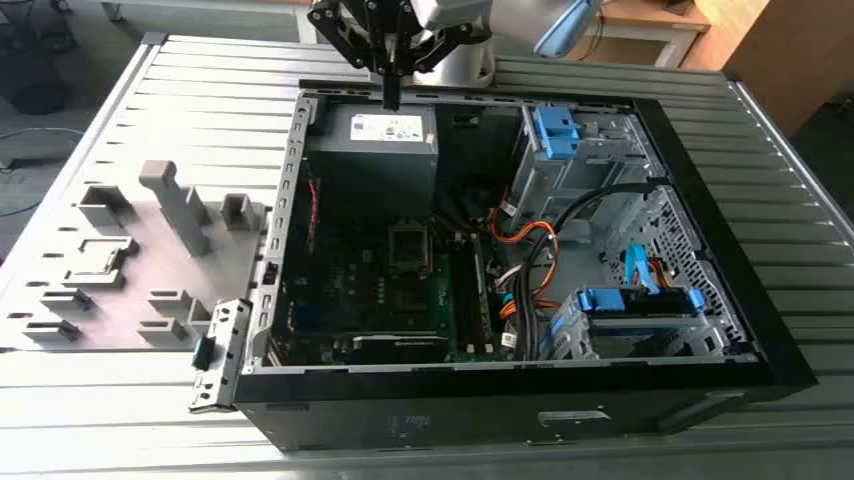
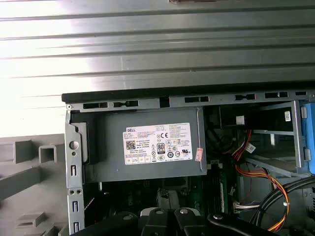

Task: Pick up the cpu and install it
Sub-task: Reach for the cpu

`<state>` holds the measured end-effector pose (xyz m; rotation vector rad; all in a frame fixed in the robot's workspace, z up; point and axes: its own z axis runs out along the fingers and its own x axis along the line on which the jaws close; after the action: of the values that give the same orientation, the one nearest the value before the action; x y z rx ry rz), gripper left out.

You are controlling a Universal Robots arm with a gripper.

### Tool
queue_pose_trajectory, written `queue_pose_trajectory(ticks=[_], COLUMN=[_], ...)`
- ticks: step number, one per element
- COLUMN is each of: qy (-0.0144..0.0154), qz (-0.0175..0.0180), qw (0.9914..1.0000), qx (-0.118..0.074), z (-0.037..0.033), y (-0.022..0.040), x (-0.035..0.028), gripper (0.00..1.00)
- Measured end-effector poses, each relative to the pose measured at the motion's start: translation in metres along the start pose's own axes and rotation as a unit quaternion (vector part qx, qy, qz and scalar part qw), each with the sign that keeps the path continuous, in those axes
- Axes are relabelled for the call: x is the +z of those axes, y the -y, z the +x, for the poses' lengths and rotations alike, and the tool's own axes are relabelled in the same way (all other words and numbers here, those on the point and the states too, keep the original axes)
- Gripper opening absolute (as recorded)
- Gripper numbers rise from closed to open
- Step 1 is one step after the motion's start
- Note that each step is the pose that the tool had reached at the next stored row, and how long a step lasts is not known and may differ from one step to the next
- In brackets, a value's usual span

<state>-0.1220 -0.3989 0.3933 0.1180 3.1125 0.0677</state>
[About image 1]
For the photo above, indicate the wooden cabinet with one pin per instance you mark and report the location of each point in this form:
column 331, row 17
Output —
column 794, row 60

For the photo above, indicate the low metal disk bay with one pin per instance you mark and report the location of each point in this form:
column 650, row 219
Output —
column 701, row 340

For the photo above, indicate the white barcode tag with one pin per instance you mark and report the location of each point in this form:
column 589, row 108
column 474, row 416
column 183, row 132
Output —
column 509, row 340
column 509, row 208

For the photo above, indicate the grey expansion slot latch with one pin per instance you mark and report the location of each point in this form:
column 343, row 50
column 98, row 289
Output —
column 230, row 325

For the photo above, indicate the grey parts rack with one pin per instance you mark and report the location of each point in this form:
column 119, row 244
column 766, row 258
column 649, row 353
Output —
column 167, row 290

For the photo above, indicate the green RAM stick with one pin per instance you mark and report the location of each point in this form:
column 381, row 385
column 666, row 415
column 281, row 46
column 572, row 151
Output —
column 485, row 295

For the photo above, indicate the green Dell motherboard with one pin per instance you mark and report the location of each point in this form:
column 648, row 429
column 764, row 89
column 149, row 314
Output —
column 334, row 300

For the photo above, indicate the tall metal disk bay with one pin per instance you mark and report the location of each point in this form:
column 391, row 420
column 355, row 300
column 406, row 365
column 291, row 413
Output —
column 601, row 165

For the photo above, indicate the blue VGA port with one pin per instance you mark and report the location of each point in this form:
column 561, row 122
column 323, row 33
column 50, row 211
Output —
column 306, row 317

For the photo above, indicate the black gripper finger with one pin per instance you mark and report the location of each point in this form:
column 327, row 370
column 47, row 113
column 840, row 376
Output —
column 405, row 40
column 341, row 35

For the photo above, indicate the blue carrier with black disk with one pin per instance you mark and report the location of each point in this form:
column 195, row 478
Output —
column 604, row 300

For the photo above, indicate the NVIDIA graphics card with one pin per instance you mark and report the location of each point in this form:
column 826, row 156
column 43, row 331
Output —
column 401, row 346

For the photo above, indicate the CPU socket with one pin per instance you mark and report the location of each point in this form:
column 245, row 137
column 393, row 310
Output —
column 410, row 296

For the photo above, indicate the wooden desk with white frame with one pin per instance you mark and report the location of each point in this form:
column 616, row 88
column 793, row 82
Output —
column 641, row 12

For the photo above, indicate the grey power supply unit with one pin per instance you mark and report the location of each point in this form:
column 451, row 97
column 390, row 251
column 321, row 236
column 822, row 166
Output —
column 374, row 180

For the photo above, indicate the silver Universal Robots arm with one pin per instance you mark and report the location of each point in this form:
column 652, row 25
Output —
column 470, row 71

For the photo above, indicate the blue drive carrier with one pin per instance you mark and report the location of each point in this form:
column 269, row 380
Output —
column 557, row 135

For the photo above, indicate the black open PC case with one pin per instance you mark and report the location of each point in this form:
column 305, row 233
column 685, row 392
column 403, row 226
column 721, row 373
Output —
column 414, row 415

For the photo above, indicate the black round bin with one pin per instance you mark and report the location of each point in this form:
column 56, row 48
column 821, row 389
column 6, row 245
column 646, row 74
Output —
column 40, row 90

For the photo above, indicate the black RAM slot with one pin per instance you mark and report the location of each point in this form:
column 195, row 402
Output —
column 458, row 295
column 467, row 295
column 477, row 295

